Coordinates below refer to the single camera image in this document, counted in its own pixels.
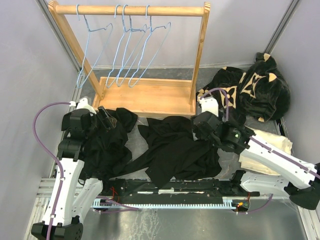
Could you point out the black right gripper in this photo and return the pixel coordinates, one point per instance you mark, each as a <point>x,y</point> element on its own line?
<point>195,131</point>

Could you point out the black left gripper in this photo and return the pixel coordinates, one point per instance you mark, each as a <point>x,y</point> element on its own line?
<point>109,121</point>

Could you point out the black shirt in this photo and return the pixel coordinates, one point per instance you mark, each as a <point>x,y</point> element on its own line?
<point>173,153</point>
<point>105,154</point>

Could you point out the wooden clothes rack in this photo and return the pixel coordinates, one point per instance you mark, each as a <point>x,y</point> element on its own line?
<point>137,86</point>

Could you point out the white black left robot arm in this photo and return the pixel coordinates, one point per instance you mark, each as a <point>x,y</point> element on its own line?
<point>66,211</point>

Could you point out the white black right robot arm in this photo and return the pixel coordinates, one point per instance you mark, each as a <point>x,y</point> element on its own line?
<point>298,179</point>

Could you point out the black cream fleece garment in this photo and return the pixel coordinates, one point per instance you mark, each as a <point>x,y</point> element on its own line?
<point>260,92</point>

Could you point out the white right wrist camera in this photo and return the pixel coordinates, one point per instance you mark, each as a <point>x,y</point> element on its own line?
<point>210,105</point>

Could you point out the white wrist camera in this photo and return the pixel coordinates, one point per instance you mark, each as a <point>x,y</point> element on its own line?
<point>83,103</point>
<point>210,105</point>

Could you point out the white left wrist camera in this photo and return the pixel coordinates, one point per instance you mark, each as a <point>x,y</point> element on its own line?
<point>83,103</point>

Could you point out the light blue cable duct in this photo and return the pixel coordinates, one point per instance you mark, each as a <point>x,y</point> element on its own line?
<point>227,204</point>

